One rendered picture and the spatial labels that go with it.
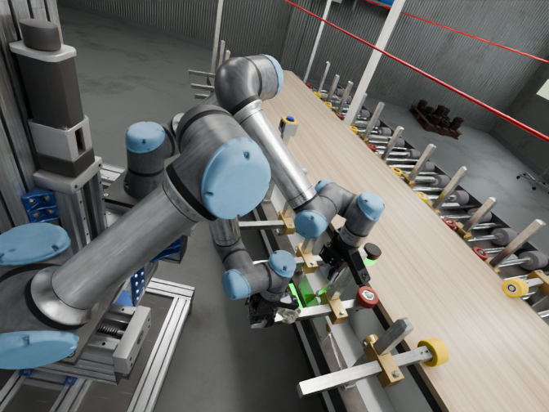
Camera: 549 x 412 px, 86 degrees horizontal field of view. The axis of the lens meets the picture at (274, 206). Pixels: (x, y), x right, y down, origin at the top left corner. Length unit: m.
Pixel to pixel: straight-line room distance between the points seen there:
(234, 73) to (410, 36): 7.09
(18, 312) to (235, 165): 0.40
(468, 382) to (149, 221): 1.11
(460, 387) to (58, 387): 1.52
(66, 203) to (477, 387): 1.34
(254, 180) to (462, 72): 7.98
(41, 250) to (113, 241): 0.19
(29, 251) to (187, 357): 1.36
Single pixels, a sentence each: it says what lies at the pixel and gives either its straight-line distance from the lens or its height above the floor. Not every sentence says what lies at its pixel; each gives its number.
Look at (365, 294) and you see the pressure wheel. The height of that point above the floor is 0.90.
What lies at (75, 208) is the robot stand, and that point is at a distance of 0.92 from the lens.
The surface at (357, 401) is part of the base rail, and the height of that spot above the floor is 0.70.
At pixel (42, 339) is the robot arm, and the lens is 0.60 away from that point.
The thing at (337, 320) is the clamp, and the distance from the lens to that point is 1.16.
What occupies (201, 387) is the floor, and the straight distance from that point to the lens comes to 1.86.
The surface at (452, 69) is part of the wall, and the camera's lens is 8.20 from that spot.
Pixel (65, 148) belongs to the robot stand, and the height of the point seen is 1.33.
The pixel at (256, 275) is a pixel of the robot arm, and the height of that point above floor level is 1.16.
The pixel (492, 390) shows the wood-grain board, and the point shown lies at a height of 0.90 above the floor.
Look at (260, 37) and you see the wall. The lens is 7.47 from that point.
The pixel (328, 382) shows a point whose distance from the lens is 0.93.
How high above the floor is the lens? 1.76
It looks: 38 degrees down
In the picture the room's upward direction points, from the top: 18 degrees clockwise
